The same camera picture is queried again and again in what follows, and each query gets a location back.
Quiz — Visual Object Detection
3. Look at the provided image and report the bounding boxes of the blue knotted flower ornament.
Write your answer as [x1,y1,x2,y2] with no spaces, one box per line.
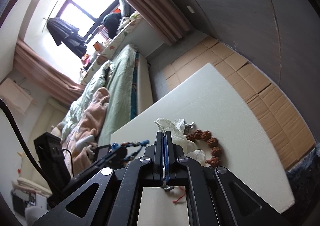
[110,140,150,163]

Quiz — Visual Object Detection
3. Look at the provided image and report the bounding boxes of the clear plastic bag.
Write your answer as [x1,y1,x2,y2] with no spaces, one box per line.
[155,118,206,166]

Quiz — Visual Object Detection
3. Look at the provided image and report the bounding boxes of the brown rudraksha bead bracelet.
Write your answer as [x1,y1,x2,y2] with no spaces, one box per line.
[185,129,223,167]

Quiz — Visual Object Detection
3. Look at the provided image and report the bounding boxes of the red braided string bracelet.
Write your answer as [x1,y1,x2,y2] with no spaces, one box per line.
[172,185,188,204]

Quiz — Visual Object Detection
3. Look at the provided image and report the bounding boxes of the pink fleece blanket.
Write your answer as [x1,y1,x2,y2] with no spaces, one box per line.
[62,87,110,176]

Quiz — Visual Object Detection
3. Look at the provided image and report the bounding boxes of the green floral duvet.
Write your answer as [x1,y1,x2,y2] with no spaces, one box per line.
[61,60,116,140]

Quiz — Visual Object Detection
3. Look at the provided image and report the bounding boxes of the left pink curtain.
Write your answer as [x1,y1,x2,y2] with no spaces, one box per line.
[13,39,85,106]

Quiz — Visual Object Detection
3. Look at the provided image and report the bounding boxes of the pink curtain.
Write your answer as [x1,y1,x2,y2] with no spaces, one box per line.
[127,0,192,45]
[13,39,85,106]

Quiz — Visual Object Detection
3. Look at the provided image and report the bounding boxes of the green bed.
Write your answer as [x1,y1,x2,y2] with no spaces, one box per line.
[61,44,154,147]

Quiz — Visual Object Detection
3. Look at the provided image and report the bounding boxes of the orange item on sill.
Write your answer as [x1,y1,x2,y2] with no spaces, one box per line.
[93,42,103,52]

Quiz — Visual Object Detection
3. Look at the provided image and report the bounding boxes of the flattened cardboard on floor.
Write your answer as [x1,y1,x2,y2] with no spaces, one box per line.
[163,36,316,170]

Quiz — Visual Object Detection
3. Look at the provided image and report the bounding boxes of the dark hanging clothes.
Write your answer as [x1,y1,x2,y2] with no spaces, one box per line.
[46,17,87,58]

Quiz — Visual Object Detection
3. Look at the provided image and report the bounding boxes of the floral window seat cushion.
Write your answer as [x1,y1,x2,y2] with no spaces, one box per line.
[80,11,143,85]

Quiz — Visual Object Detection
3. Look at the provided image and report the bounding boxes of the black bag on sill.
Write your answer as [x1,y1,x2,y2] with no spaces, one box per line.
[103,13,122,39]

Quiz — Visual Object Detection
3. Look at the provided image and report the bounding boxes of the right pink curtain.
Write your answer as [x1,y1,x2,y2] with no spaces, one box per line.
[127,0,192,45]

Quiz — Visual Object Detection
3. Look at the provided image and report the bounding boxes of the grey pillow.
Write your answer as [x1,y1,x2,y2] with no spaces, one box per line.
[119,0,135,18]

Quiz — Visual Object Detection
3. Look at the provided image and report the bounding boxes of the window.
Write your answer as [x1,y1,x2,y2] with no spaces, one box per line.
[57,0,119,37]

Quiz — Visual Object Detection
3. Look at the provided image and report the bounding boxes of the dark grey wardrobe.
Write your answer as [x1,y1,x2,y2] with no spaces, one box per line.
[139,0,320,147]

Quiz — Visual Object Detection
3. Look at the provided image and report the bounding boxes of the black camera box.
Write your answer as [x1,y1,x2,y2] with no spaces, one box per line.
[34,132,71,195]

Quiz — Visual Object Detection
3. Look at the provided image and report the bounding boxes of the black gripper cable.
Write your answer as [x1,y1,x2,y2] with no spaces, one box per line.
[0,98,46,174]

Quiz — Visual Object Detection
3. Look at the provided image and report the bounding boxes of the white wall socket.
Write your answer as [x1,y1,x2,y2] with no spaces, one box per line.
[187,6,195,14]

